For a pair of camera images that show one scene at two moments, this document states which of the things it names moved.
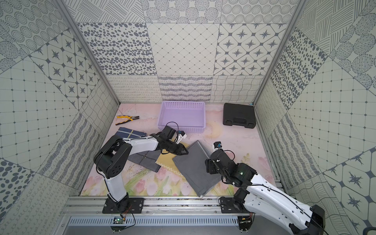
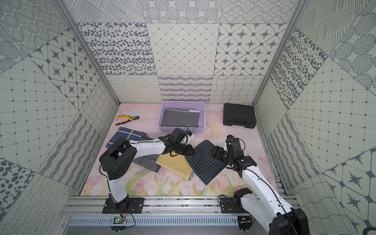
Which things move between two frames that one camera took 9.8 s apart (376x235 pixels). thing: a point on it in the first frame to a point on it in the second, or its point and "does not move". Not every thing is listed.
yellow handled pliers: (131, 118) does not move
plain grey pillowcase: (192, 166) to (173, 117)
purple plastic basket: (188, 116) does not move
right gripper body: (213, 168) to (223, 155)
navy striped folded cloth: (127, 133) does not move
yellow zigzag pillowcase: (166, 159) does not move
